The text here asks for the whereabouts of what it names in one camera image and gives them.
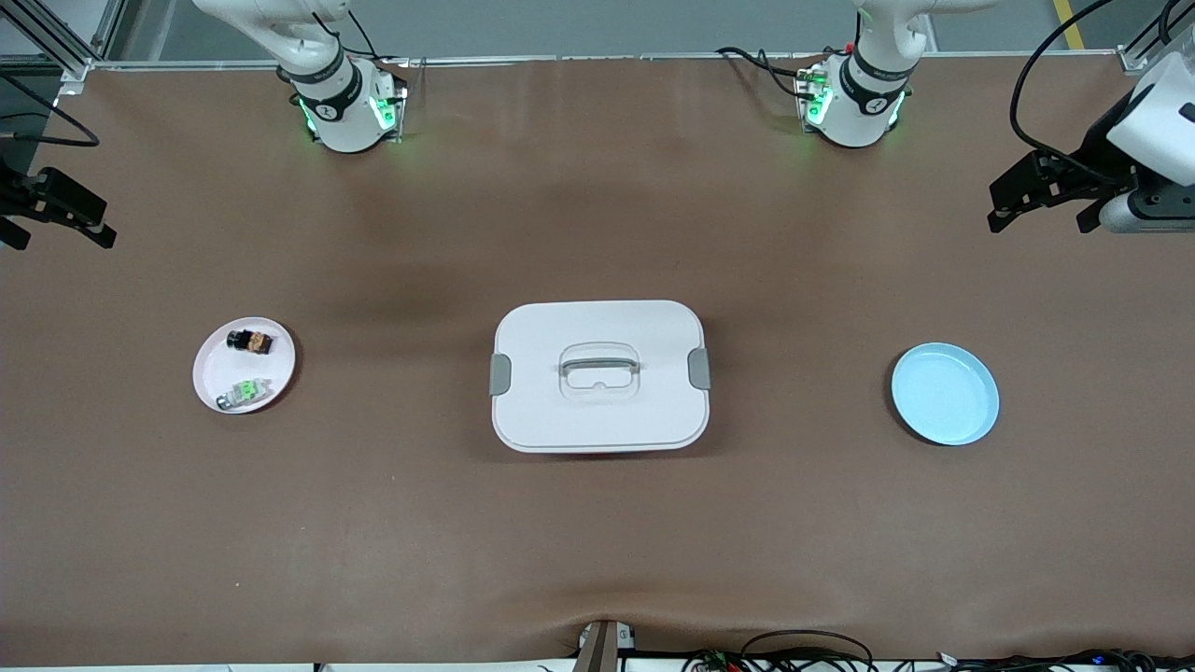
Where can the aluminium frame post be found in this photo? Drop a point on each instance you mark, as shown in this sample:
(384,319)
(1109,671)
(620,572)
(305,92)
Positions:
(77,65)
(1132,60)

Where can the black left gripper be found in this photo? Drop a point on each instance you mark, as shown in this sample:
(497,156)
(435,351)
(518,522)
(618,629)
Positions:
(1098,152)

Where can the clear and green switch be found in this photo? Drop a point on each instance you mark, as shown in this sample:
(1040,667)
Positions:
(245,393)

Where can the pink round plate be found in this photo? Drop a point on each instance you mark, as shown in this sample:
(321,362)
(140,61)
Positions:
(247,369)

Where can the brown bracket with white block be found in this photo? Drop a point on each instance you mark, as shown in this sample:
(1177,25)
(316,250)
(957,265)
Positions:
(602,649)

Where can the clear table edge strip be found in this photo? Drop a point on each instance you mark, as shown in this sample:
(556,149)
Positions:
(607,59)

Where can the light blue round plate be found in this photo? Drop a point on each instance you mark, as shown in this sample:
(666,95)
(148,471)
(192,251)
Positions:
(943,394)

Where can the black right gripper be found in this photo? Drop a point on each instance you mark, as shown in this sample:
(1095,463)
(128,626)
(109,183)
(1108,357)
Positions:
(11,192)

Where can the white lidded storage box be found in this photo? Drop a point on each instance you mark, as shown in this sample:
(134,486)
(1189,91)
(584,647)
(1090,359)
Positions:
(597,411)

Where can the black and orange switch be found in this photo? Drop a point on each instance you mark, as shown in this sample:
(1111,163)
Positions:
(250,342)

